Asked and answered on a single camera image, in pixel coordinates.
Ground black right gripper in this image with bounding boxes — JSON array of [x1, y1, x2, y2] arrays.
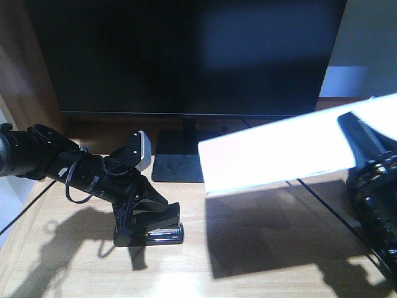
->
[[337, 112, 396, 211]]

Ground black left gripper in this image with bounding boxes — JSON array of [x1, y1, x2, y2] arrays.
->
[[92, 148, 180, 246]]

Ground black stapler with orange button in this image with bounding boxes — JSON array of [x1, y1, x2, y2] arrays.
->
[[113, 202, 185, 247]]

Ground white paper sheets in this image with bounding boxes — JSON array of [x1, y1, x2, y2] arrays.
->
[[198, 94, 396, 196]]

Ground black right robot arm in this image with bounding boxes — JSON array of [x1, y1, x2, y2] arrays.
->
[[337, 112, 396, 279]]

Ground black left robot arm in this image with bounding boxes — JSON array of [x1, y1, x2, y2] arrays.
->
[[1, 123, 184, 247]]

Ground wooden desk side panel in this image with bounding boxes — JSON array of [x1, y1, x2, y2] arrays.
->
[[1, 1, 68, 132]]

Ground black computer monitor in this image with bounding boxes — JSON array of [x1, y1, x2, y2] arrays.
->
[[27, 1, 346, 183]]

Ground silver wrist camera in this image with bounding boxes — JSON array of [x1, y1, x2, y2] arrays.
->
[[135, 130, 152, 172]]

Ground black monitor cable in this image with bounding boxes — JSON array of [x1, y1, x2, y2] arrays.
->
[[241, 119, 397, 277]]

